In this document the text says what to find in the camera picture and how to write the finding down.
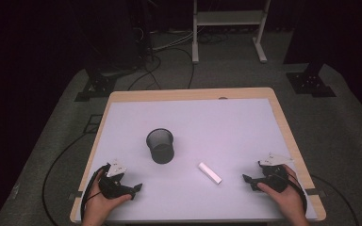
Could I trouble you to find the black tape strip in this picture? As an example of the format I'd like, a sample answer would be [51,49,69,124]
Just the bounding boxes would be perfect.
[67,190,84,202]
[304,187,327,198]

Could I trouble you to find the white floor cables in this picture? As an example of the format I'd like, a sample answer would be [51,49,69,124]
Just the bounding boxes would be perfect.
[151,30,196,52]

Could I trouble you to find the black floor cable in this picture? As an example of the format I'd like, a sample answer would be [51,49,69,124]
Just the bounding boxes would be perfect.
[169,46,196,90]
[41,133,90,226]
[310,173,360,226]
[126,56,163,92]

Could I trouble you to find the person's right hand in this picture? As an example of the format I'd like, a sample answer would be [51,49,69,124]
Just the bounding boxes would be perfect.
[256,164,309,221]

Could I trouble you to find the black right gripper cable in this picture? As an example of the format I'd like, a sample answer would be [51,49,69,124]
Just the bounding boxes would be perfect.
[272,170,308,217]

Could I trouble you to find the black tape square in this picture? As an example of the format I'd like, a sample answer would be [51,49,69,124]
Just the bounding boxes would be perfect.
[83,114,104,135]

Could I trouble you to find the white table mat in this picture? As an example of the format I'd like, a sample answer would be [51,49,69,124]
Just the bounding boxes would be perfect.
[74,98,319,222]

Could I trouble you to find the black mesh pen holder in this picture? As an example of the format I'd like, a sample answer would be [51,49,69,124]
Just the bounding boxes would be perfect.
[145,127,175,165]

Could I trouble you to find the black stand base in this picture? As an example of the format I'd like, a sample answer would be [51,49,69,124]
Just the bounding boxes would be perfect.
[286,61,337,99]
[74,62,118,103]

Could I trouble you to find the white metal stand frame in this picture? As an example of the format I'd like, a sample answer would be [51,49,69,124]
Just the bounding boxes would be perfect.
[191,0,272,65]

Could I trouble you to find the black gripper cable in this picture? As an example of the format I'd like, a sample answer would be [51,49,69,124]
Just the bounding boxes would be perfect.
[272,170,308,217]
[80,162,111,222]

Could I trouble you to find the person's left hand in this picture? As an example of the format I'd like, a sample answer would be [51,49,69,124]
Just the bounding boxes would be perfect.
[81,169,134,225]

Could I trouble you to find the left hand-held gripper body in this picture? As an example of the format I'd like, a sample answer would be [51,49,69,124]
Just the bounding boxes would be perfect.
[99,158,134,200]

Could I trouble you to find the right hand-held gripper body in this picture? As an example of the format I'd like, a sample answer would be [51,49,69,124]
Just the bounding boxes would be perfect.
[257,152,295,193]

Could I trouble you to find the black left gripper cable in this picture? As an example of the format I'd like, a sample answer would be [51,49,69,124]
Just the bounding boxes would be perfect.
[80,162,111,222]

